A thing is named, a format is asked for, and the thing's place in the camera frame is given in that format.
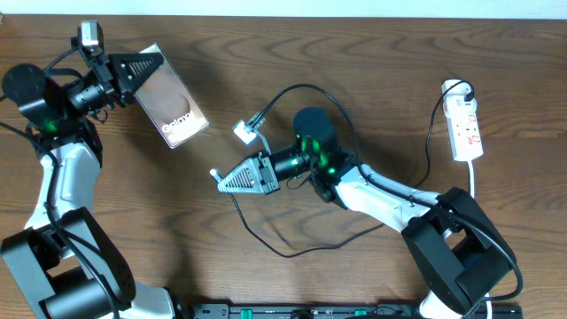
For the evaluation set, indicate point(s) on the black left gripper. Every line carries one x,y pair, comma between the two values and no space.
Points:
103,69

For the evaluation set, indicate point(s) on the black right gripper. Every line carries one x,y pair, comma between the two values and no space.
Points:
269,184

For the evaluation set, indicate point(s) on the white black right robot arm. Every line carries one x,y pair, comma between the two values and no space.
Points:
459,252

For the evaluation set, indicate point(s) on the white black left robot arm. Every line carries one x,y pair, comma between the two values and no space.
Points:
62,261

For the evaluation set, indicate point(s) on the white USB charger adapter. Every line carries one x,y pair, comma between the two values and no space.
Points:
467,89

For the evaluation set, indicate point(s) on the white power strip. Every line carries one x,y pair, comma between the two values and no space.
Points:
462,123

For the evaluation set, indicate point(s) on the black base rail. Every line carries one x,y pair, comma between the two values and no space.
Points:
224,311

